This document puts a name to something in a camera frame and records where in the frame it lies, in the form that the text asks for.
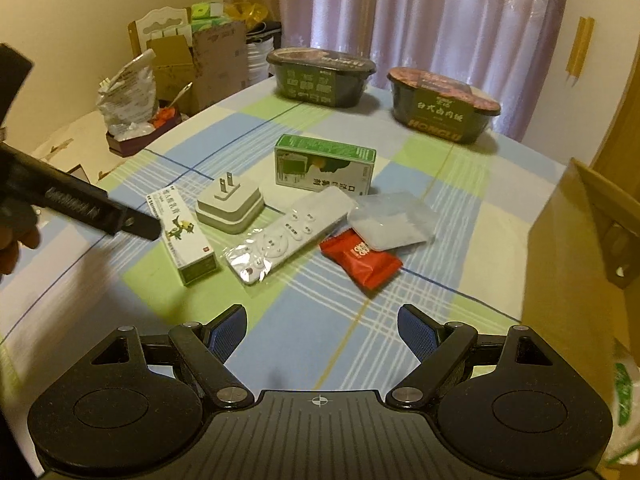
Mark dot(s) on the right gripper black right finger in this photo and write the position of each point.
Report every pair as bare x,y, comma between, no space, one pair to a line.
443,352

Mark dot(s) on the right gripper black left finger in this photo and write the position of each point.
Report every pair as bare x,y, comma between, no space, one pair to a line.
202,353

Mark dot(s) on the white ointment box with duck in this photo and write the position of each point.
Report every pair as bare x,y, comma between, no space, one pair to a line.
188,247

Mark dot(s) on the white remote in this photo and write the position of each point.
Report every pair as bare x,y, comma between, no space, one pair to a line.
304,223

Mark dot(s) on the person's left hand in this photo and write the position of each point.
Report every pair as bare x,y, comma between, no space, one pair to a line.
11,244

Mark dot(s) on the red snack packet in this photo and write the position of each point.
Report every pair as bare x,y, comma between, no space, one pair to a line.
369,269

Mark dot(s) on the crumpled silver foil bag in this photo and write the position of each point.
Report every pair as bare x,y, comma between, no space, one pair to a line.
128,99

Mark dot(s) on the clear plastic box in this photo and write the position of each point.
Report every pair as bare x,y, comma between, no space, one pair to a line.
392,220

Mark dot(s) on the white power adapter plug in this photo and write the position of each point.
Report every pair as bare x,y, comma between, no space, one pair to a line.
230,203

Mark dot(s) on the brown cardboard box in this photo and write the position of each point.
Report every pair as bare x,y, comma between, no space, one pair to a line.
582,274

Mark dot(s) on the dark red tray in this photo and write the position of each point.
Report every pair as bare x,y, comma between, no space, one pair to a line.
135,140

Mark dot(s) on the checked blue green tablecloth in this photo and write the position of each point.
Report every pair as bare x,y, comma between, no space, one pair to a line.
310,326

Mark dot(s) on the brown cardboard carton stack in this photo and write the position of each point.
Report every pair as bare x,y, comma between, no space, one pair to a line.
198,75

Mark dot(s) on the white carved board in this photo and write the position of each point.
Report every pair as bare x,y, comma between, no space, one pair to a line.
159,23

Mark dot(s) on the green white medicine box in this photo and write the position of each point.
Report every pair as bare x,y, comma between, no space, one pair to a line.
313,164

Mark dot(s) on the green white foil packets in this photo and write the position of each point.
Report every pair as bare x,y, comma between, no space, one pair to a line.
623,448

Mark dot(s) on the green tissue boxes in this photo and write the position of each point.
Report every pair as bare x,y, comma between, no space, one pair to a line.
205,15

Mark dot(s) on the dark round Honglu food bowl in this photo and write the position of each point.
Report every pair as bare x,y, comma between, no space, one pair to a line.
440,106

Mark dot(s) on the wooden door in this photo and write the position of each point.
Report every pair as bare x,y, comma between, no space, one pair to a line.
618,156

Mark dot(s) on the white bucket with black bag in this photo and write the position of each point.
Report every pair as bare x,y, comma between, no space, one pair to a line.
265,38

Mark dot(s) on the yellow plastic bag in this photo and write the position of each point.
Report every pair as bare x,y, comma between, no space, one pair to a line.
251,14

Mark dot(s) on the dark green rectangular food bowl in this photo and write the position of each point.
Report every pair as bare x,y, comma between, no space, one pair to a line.
320,76

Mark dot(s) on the lilac sheer curtain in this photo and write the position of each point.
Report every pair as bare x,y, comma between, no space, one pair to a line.
503,47

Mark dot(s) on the wooden wall hook strip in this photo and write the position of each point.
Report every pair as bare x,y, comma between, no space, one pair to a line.
580,47

